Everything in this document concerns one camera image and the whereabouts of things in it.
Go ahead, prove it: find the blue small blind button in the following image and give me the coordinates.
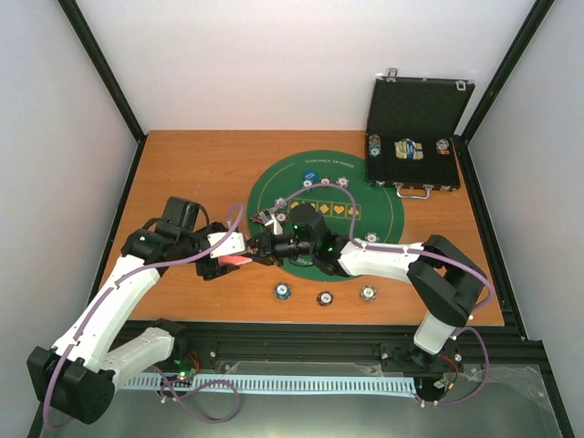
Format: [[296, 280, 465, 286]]
[[302, 170, 318, 182]]

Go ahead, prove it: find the chip stack in case right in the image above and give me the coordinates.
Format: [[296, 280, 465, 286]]
[[435, 139, 451, 155]]

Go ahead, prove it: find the chip stack in case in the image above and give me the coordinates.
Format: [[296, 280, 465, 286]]
[[435, 139, 451, 155], [368, 134, 381, 157]]

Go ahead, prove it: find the black triangular all-in button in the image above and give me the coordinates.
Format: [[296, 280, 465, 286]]
[[249, 211, 270, 225]]

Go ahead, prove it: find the round green poker mat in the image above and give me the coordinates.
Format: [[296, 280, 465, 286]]
[[246, 150, 404, 283]]

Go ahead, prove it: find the chip stack in case left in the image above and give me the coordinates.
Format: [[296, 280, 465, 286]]
[[368, 134, 381, 157]]

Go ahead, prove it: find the blue orange 10 chip stack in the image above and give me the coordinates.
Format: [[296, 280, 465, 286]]
[[360, 285, 377, 302]]

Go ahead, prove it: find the red playing card deck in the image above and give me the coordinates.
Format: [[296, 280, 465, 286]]
[[217, 255, 253, 266]]

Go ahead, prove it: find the black poker case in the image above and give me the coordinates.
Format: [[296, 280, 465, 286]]
[[364, 68, 475, 199]]

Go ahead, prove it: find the brown 100 chip stack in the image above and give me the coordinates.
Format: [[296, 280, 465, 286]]
[[317, 291, 334, 307]]

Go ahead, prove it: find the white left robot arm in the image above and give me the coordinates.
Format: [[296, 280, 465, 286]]
[[26, 196, 245, 432]]

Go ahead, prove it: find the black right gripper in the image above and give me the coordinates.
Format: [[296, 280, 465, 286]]
[[241, 228, 315, 267]]

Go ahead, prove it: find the blue 50 chip stack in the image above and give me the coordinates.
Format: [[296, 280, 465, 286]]
[[274, 282, 291, 300]]

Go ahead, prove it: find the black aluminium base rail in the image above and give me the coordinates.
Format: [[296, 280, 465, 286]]
[[106, 321, 550, 372]]

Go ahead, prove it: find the card pack in case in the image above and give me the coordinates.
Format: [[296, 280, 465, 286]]
[[394, 139, 423, 161]]

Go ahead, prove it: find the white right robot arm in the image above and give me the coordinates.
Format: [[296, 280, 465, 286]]
[[248, 203, 490, 355]]

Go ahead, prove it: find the light blue cable duct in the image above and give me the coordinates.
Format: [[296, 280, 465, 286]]
[[122, 372, 416, 398]]

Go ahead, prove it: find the blue orange chips top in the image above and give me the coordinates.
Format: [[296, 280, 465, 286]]
[[336, 176, 349, 188]]

